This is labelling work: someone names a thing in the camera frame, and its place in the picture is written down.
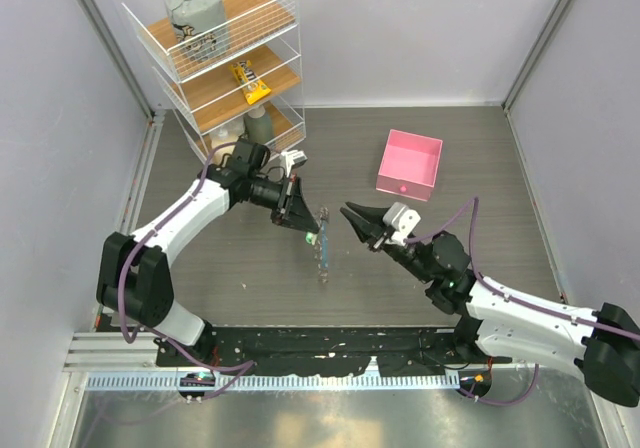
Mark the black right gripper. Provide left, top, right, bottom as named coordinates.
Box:
left=341, top=200, right=435, bottom=283

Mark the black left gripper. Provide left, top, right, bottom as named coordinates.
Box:
left=248, top=173, right=319, bottom=233

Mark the blue key holder handle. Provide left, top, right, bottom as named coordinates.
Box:
left=320, top=220, right=329, bottom=273

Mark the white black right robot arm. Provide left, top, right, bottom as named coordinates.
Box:
left=340, top=202, right=639, bottom=407

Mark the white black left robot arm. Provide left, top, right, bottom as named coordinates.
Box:
left=96, top=139, right=320, bottom=366

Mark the pink open drawer box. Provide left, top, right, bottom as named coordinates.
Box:
left=375, top=129, right=443, bottom=202

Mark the green pump bottle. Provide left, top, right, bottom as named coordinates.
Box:
left=243, top=105, right=275, bottom=151

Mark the cream lotion bottle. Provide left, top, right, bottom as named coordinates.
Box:
left=209, top=128, right=245, bottom=152

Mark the yellow candy bag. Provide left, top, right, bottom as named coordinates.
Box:
left=230, top=60, right=271, bottom=105

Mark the grey wrapped bundle top shelf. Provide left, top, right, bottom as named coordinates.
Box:
left=164, top=0, right=230, bottom=62

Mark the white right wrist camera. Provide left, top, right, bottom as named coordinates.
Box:
left=383, top=202, right=421, bottom=246

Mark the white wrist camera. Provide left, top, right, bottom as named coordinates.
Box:
left=383, top=202, right=421, bottom=246
left=280, top=149, right=308, bottom=179

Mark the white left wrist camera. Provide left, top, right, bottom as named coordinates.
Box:
left=280, top=149, right=308, bottom=179

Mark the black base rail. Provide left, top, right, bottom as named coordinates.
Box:
left=154, top=327, right=490, bottom=378

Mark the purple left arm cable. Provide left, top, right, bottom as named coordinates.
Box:
left=117, top=142, right=256, bottom=402

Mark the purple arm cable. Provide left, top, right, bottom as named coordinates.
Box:
left=404, top=196, right=640, bottom=407
left=117, top=142, right=256, bottom=402

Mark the white wire shelf rack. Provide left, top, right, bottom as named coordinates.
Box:
left=126, top=0, right=306, bottom=160

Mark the white slotted cable duct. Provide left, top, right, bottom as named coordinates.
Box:
left=85, top=370, right=460, bottom=392

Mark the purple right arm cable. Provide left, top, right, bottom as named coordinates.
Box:
left=404, top=196, right=640, bottom=407

